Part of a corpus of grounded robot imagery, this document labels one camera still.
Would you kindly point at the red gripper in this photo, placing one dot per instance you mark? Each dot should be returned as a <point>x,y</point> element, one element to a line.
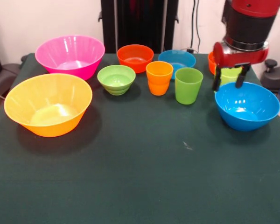
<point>242,57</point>

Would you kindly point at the lime yellow cup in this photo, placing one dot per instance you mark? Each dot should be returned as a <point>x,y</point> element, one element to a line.
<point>228,75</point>

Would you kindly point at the medium blue bowl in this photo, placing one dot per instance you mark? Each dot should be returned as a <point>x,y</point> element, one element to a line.
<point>247,116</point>

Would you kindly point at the large orange bowl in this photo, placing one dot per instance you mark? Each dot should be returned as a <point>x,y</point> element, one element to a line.
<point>25,100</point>

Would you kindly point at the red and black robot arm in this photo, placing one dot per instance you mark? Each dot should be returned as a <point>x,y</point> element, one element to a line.
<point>247,23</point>

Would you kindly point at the red-orange bowl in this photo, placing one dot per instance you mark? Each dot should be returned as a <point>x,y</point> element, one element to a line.
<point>135,52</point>
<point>211,63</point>

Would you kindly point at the green cup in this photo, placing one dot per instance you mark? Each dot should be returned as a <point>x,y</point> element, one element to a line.
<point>188,91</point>

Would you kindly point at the small blue bowl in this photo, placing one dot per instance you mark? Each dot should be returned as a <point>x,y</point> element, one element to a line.
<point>177,57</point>

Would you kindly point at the orange cup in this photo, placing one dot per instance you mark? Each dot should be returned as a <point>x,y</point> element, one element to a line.
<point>158,81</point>

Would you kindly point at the small green bowl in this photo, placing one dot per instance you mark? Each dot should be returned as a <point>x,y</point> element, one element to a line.
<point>116,86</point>

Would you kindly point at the dark green tablecloth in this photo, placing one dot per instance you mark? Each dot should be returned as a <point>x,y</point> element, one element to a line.
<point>140,177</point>

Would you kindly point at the large pink bowl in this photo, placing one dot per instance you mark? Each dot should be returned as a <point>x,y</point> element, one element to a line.
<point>60,51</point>

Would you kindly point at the grey pedestal foot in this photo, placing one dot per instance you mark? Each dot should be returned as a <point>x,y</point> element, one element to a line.
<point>277,77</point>
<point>7,72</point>

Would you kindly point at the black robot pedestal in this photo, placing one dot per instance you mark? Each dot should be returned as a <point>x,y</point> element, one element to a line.
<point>142,23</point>

